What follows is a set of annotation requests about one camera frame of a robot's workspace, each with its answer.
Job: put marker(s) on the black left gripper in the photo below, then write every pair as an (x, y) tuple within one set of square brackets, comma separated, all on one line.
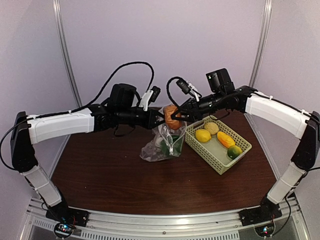
[(150, 122)]

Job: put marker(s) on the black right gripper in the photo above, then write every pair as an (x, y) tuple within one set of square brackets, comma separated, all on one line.
[(192, 108)]

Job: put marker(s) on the brown toy bun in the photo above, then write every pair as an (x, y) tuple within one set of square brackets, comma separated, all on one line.
[(171, 123)]

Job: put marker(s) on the clear zip top bag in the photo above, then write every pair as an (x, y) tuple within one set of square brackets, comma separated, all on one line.
[(151, 151)]

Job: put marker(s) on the yellow toy lemon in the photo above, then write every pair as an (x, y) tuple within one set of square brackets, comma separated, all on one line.
[(203, 135)]

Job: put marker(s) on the toy bok choy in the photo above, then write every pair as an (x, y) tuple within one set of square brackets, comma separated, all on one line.
[(172, 147)]

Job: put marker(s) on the orange toy mango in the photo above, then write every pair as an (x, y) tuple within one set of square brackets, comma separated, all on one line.
[(225, 139)]

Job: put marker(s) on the green yellow toy lime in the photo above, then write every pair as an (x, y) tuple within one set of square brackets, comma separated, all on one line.
[(234, 151)]

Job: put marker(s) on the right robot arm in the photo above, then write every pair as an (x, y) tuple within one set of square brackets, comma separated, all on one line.
[(302, 125)]

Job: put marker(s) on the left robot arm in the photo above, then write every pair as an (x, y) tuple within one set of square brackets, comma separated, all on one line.
[(31, 130)]

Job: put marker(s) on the beige toy walnut ball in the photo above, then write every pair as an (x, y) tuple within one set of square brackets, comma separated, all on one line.
[(212, 128)]

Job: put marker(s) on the green plastic basket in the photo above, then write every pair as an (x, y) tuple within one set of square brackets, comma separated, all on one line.
[(213, 152)]

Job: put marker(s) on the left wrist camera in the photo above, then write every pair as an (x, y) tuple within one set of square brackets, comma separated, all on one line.
[(149, 96)]

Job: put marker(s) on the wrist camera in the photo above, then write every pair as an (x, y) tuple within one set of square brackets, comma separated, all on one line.
[(149, 96), (188, 89)]

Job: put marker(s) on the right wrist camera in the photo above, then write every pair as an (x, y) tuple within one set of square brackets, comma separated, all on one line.
[(188, 89)]

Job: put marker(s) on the aluminium front rail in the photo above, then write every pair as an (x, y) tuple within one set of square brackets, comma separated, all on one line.
[(223, 225)]

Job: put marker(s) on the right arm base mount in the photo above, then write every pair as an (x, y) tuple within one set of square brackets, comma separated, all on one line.
[(262, 220)]

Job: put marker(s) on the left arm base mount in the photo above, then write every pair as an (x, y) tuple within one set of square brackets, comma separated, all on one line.
[(67, 224)]

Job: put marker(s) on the right aluminium frame post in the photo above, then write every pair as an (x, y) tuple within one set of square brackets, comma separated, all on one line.
[(263, 36)]

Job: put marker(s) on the aluminium frame post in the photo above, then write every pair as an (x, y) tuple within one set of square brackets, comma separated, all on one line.
[(263, 36), (65, 52)]

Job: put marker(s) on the left aluminium frame post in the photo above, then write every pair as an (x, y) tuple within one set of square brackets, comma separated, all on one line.
[(65, 52)]

